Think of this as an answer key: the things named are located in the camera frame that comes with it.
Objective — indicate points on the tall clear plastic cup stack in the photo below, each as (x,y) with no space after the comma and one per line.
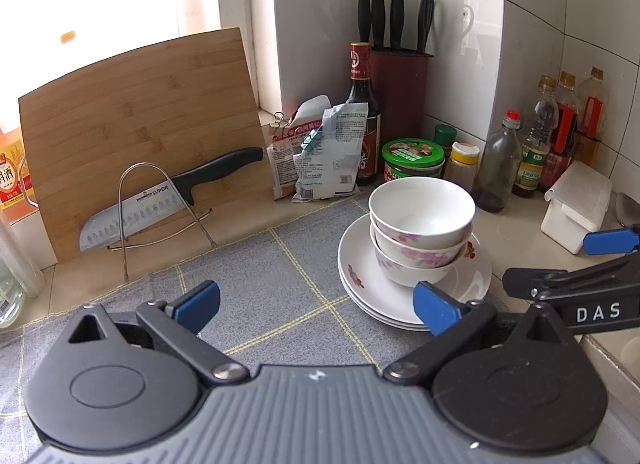
(25,254)

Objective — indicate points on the white pink-flowered bowl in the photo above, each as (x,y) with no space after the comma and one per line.
(425,256)
(420,209)
(400,274)

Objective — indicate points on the small green capped bottle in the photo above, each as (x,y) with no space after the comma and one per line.
(445,137)

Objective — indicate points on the green labelled oil bottle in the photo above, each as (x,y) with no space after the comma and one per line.
(532,169)

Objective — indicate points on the glass jar with lid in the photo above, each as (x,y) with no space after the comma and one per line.
(7,304)

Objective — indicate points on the teal bag clip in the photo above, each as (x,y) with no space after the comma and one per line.
(314,141)

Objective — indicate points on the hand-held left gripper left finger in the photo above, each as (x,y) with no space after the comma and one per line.
(197,306)

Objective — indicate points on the clear bottle with red cap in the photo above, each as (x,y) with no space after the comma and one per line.
(497,169)

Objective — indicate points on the checked cloth mat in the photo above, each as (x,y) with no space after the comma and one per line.
(275,269)

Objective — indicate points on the dark sauce bottle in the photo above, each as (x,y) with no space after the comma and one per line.
(362,94)

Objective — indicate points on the bamboo cutting board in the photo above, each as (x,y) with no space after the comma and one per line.
(150,104)

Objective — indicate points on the red labelled bottle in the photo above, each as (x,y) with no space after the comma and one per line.
(567,129)

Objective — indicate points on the green lidded jar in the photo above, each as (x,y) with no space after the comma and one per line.
(412,157)

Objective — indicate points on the white floral plate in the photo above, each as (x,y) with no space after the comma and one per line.
(357,254)
(395,325)
(372,313)

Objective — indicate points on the dark red knife block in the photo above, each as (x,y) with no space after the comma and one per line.
(400,109)

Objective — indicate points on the orange liquid plastic jug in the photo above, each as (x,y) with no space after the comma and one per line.
(10,174)

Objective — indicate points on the white printed bag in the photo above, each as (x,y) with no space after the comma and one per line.
(335,159)

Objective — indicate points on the metal binder clip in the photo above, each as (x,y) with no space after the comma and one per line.
(277,124)

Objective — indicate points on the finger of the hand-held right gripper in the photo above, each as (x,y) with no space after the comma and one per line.
(612,240)
(550,284)

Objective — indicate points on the orange printed bag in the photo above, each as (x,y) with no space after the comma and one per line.
(282,164)

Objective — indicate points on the yellow lidded jar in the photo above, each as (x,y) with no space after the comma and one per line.
(462,169)

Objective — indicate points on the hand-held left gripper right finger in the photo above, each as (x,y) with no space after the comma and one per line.
(437,309)

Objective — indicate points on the white plastic box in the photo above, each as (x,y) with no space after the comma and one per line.
(575,209)

